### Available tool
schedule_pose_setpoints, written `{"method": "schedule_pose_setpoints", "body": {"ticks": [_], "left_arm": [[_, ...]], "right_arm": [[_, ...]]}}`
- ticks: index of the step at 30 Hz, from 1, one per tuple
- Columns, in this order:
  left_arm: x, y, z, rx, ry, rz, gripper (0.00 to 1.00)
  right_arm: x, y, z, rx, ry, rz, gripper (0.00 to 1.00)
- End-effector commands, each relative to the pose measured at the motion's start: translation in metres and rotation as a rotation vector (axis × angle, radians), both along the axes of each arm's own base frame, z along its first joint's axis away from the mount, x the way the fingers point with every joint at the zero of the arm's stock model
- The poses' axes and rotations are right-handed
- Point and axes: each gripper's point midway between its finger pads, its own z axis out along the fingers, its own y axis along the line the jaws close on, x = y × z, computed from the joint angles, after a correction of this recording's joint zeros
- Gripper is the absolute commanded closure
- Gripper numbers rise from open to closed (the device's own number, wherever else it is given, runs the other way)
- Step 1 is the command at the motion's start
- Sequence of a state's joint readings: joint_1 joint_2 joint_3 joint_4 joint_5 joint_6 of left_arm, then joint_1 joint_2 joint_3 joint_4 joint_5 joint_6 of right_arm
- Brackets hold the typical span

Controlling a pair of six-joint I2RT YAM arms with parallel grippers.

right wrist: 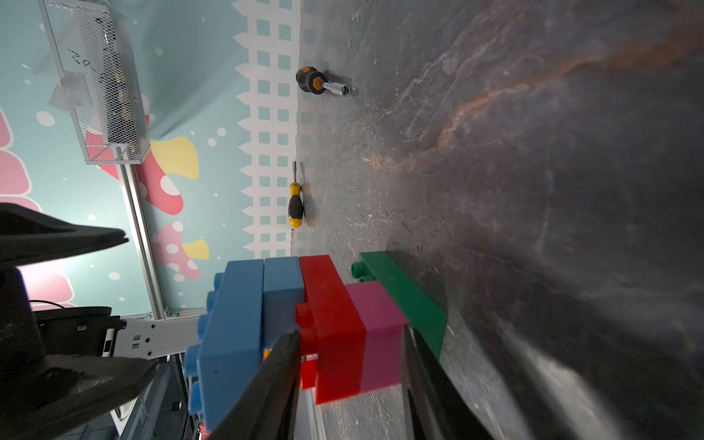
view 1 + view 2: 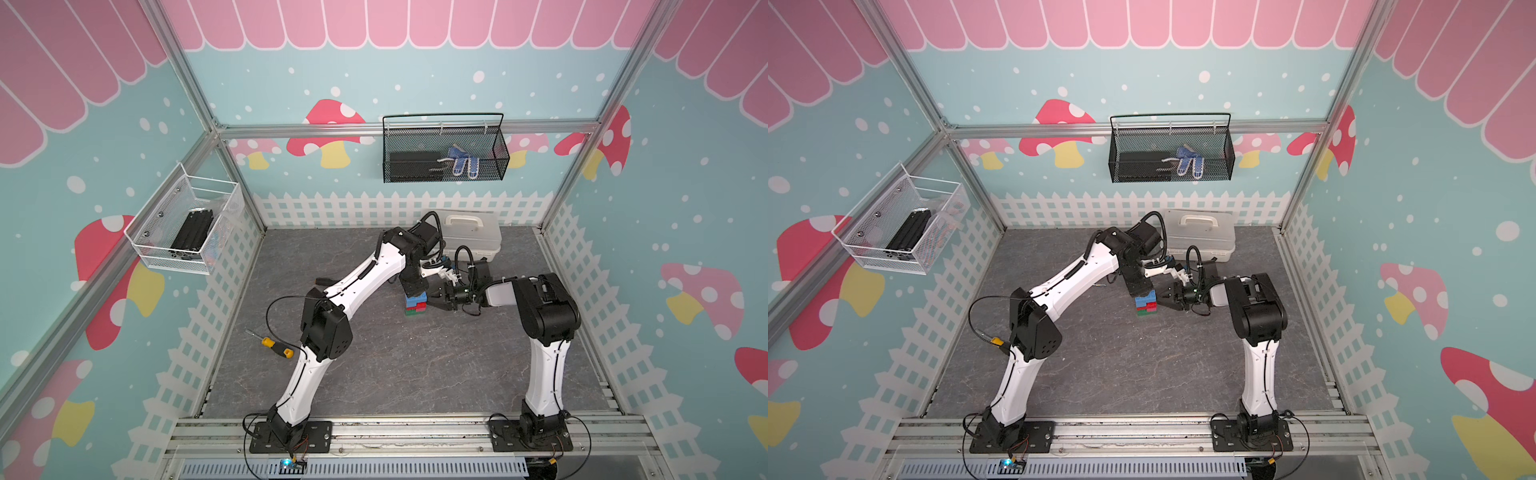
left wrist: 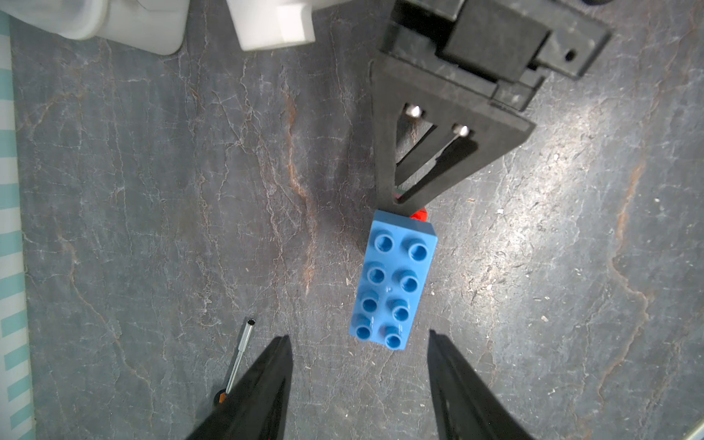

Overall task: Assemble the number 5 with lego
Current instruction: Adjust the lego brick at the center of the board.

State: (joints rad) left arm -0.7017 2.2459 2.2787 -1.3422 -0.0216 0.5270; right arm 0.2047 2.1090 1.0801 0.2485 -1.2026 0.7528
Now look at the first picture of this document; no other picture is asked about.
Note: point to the green lego brick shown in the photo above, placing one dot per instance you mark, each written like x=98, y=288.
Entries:
x=419, y=309

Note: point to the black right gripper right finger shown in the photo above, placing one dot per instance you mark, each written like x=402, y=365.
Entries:
x=433, y=408

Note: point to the red lego brick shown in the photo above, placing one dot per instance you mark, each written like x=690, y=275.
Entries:
x=332, y=329

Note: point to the light blue lego brick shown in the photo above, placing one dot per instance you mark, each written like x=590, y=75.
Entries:
x=283, y=290

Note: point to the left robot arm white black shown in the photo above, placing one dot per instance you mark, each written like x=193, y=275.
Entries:
x=96, y=331

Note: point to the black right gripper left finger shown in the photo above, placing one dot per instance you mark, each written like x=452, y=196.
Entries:
x=244, y=403

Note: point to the pink lego brick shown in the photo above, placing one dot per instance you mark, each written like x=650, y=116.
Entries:
x=384, y=323

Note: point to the white wire mesh basket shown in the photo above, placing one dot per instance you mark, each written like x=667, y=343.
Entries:
x=97, y=73

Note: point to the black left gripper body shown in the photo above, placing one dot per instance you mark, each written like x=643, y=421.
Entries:
x=44, y=396

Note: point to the black handled screwdriver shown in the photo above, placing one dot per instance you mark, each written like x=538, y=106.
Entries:
x=312, y=81

